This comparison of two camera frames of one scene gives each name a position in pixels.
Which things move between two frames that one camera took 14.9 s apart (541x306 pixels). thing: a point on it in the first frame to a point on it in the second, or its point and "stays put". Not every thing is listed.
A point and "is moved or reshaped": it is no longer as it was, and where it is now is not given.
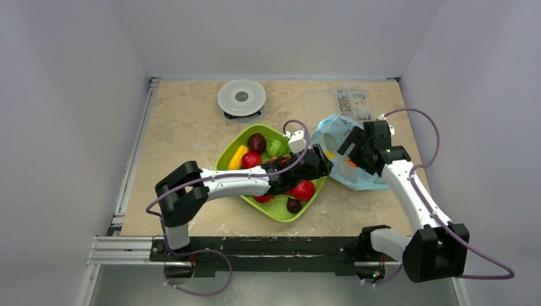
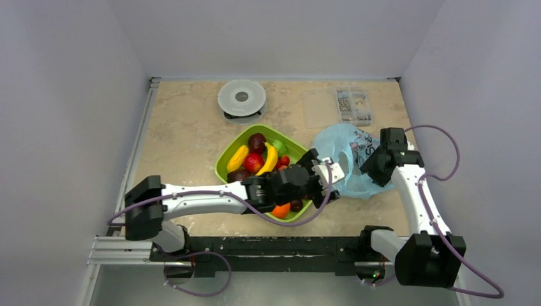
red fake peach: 251,159 stays put
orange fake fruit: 350,162 to 281,211
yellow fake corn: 236,160 stays put
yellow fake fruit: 330,155 to 271,160
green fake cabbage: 277,148 stays put
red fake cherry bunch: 282,160 stays put
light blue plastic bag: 327,136 is moved or reshaped
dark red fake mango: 256,142 stays put
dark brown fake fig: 293,206 stays put
